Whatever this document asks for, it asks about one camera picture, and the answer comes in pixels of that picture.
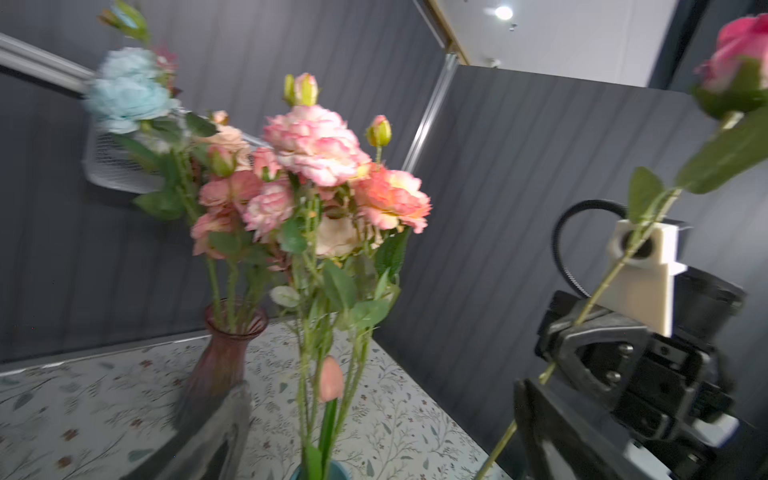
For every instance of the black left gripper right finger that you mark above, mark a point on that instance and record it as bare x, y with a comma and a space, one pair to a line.
560, 444

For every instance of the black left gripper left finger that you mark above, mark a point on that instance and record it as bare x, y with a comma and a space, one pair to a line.
209, 446

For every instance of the white wire mesh basket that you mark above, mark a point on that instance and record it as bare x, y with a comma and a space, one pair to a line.
108, 165

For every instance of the dark pink bud stem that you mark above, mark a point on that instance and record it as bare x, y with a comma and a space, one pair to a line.
731, 89

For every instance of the pink bud spray stem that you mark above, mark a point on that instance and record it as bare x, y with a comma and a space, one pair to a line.
234, 261

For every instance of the pale peony spray stem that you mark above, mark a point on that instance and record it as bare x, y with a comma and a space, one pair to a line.
312, 160

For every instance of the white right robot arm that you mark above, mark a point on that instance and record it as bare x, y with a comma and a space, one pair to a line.
725, 449

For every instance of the pink ribbed glass vase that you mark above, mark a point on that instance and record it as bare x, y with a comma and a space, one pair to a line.
220, 366

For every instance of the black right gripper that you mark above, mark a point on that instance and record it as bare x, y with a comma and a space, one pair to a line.
677, 381

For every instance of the white green rose spray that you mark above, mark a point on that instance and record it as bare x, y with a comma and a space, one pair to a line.
132, 98

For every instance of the small pink flower spray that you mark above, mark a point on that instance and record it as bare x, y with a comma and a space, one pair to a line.
337, 303

